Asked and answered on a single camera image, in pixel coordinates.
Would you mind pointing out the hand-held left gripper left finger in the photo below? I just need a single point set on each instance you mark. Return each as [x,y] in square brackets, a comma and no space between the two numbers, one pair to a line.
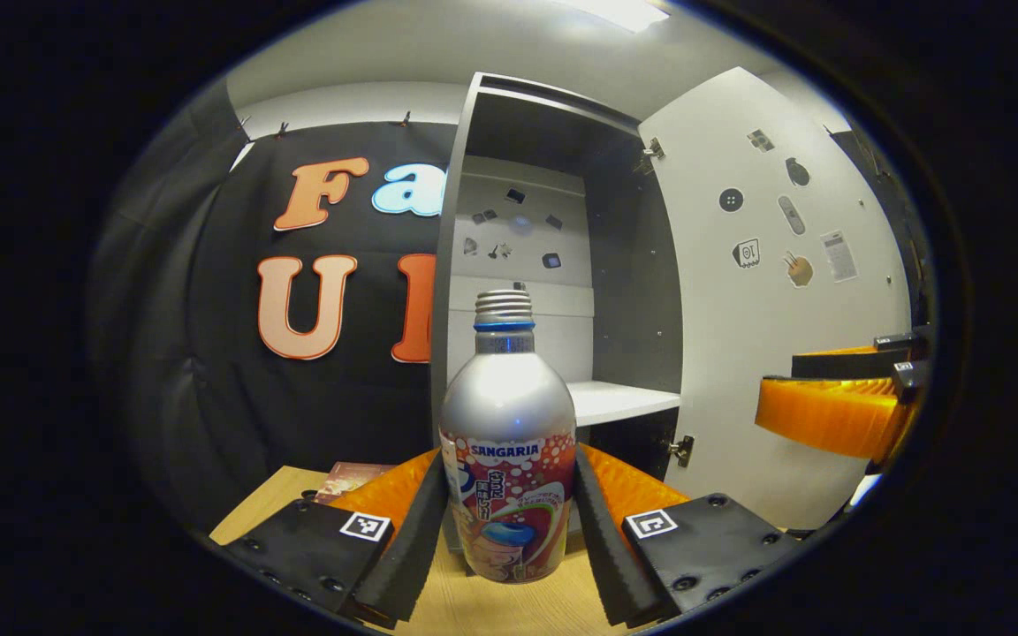
[412,548]

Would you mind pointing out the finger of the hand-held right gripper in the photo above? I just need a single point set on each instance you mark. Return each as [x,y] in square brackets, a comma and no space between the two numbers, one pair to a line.
[836,364]
[827,415]

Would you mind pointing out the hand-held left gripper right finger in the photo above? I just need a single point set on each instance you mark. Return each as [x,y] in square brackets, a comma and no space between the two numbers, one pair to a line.
[602,548]

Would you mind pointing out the white cabinet door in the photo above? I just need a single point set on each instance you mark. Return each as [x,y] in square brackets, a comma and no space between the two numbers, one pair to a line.
[739,353]

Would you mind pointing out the silver bottle with red label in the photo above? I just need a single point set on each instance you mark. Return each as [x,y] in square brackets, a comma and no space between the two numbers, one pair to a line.
[509,415]

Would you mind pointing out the metal door hinge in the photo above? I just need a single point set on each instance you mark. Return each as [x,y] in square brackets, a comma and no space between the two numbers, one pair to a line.
[682,450]
[652,153]

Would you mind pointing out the white cabinet shelf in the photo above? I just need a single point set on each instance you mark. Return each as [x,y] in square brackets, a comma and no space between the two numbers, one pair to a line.
[615,399]

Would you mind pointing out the stack of books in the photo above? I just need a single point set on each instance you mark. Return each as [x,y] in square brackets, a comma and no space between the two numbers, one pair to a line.
[350,479]

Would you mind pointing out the black backdrop cloth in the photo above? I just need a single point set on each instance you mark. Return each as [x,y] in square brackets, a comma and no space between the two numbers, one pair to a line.
[208,353]

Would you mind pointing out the ceiling light panel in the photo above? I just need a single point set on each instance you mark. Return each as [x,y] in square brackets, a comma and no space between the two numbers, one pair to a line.
[615,12]

